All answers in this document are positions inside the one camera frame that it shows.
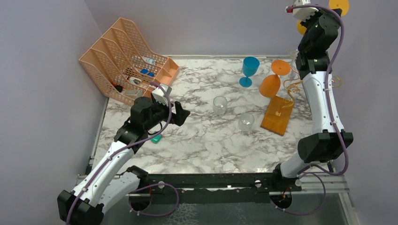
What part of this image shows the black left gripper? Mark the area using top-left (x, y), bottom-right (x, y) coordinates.
top-left (144, 97), bottom-right (190, 131)

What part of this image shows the yellow plastic wine glass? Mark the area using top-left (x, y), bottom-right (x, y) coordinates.
top-left (297, 0), bottom-right (350, 35)

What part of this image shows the clear wine glass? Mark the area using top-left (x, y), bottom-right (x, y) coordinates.
top-left (288, 49), bottom-right (299, 81)

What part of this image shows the clear tumbler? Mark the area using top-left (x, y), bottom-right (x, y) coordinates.
top-left (237, 112), bottom-right (255, 133)
top-left (213, 96), bottom-right (227, 115)

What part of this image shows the orange plastic wine glass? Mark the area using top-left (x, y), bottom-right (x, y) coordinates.
top-left (259, 60), bottom-right (291, 98)

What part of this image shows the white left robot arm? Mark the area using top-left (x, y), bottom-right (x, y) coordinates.
top-left (57, 97), bottom-right (190, 225)

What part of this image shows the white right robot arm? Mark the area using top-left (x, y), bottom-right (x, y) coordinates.
top-left (271, 4), bottom-right (353, 191)

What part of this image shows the blue plastic wine glass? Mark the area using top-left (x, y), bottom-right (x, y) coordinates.
top-left (239, 56), bottom-right (260, 88)

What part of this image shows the wooden rack base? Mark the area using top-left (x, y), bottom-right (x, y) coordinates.
top-left (260, 96), bottom-right (293, 136)

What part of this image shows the green small box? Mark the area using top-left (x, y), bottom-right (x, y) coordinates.
top-left (151, 135), bottom-right (162, 144)

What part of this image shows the grey box in organizer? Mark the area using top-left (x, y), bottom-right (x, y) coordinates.
top-left (124, 90), bottom-right (144, 98)

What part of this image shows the blue item in organizer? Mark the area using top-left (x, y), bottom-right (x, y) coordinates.
top-left (140, 68), bottom-right (154, 77)

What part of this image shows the peach plastic file organizer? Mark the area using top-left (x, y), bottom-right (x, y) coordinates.
top-left (79, 18), bottom-right (180, 106)

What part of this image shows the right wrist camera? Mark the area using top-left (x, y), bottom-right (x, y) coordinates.
top-left (286, 0), bottom-right (319, 21)

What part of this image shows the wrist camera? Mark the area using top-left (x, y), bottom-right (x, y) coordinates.
top-left (151, 83), bottom-right (172, 106)
top-left (286, 0), bottom-right (319, 21)

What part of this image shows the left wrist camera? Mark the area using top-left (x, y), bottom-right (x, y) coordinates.
top-left (151, 83), bottom-right (172, 106)

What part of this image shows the gold wire glass rack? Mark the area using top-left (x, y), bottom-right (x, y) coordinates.
top-left (282, 76), bottom-right (342, 108)

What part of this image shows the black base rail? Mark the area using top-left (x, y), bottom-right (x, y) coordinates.
top-left (127, 172), bottom-right (302, 206)

